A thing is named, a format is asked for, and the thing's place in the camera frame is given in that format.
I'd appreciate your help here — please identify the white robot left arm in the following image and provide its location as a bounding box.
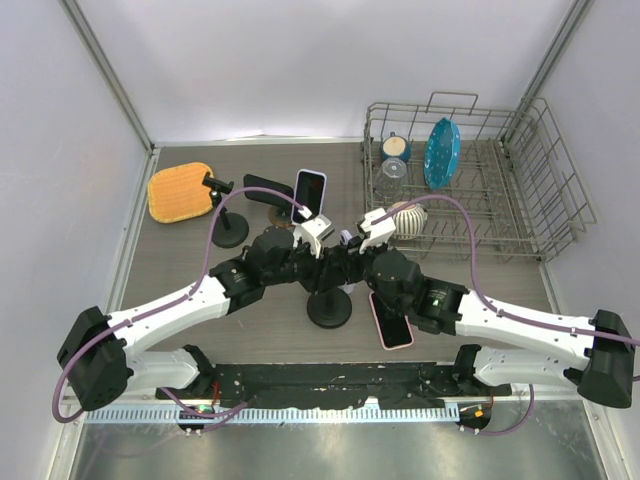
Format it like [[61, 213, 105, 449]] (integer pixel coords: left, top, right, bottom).
[[57, 227, 360, 412]]

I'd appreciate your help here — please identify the blue polka dot plate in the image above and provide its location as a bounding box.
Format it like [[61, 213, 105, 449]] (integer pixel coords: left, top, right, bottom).
[[424, 118, 461, 190]]

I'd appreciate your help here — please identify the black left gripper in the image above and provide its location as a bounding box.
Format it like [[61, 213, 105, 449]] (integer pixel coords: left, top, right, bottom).
[[262, 234, 343, 291]]

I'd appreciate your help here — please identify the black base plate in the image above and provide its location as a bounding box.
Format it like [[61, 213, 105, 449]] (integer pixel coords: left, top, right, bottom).
[[170, 362, 512, 410]]

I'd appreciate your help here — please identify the aluminium front rail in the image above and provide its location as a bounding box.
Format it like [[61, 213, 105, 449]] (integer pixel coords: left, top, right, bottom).
[[61, 358, 611, 405]]

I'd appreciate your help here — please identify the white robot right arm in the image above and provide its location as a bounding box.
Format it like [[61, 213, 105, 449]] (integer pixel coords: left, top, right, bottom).
[[348, 247, 639, 409]]

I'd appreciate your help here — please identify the phone in white case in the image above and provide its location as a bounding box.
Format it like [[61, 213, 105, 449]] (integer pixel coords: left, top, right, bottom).
[[294, 169, 327, 218]]

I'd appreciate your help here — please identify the grey wire dish rack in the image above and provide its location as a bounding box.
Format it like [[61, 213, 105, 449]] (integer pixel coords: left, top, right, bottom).
[[362, 92, 597, 262]]

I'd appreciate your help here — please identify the orange woven mat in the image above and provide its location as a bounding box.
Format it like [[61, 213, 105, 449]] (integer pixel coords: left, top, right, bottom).
[[147, 162, 213, 224]]

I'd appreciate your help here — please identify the dark blue ceramic cup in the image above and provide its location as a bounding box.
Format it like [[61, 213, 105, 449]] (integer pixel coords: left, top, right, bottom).
[[380, 132, 412, 163]]

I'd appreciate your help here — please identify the clear drinking glass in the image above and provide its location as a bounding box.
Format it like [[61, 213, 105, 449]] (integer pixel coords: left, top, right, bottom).
[[381, 158, 407, 196]]

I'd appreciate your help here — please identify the round wooden phone stand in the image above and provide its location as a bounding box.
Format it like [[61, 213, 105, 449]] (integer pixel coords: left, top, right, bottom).
[[268, 206, 293, 228]]

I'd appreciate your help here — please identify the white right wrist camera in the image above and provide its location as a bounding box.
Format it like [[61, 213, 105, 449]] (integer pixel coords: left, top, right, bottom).
[[358, 208, 396, 253]]

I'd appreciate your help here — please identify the grey left corner post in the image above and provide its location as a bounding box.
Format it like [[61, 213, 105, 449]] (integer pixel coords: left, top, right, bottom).
[[59, 0, 154, 153]]

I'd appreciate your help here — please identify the black phone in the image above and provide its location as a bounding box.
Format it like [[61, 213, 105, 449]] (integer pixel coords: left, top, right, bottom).
[[243, 174, 294, 209]]

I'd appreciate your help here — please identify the striped white ceramic mug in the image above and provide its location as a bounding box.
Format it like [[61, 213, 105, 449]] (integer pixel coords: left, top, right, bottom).
[[392, 204, 428, 241]]

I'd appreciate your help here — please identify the white cable duct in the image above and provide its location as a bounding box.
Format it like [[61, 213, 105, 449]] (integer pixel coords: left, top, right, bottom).
[[85, 402, 459, 425]]

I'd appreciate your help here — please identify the tall black phone stand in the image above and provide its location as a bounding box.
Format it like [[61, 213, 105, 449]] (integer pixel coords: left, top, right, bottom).
[[306, 288, 352, 329]]

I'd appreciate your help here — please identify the grey aluminium corner post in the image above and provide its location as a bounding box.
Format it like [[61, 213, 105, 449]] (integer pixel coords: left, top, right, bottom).
[[518, 0, 595, 110]]

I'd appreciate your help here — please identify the short black phone stand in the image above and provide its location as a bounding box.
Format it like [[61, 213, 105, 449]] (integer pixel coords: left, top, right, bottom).
[[202, 172, 249, 249]]

